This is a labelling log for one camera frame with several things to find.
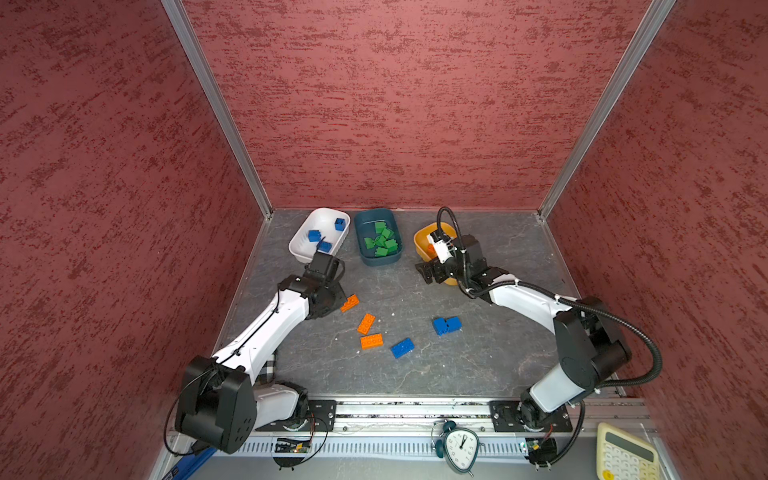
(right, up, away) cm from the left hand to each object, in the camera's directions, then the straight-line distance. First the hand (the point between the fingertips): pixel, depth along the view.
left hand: (338, 307), depth 84 cm
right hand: (+26, +12, +6) cm, 30 cm away
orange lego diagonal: (+8, -6, +6) cm, 11 cm away
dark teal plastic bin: (+5, +26, +30) cm, 40 cm away
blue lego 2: (-4, +25, +28) cm, 38 cm away
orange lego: (+27, +17, -4) cm, 32 cm away
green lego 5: (+15, +18, +22) cm, 33 cm away
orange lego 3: (+10, -10, +1) cm, 14 cm away
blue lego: (-14, +21, +27) cm, 37 cm away
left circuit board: (-11, -32, -11) cm, 35 cm away
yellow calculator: (+70, -31, -16) cm, 78 cm away
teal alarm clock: (+31, -28, -17) cm, 45 cm away
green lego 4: (+11, +19, +25) cm, 33 cm away
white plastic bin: (-7, +26, +29) cm, 39 cm away
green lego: (+11, +25, +30) cm, 40 cm away
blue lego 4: (+31, -7, +5) cm, 32 cm away
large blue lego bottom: (+19, -12, -1) cm, 22 cm away
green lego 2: (+13, +22, +28) cm, 38 cm away
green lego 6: (+12, +15, +21) cm, 28 cm away
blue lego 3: (-9, +17, +24) cm, 31 cm away
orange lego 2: (+2, -1, +11) cm, 11 cm away
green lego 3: (+7, +19, +25) cm, 32 cm away
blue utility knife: (-30, -30, -19) cm, 46 cm away
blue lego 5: (+35, -6, +5) cm, 36 cm away
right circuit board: (+52, -32, -13) cm, 63 cm away
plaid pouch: (-18, -16, -5) cm, 24 cm away
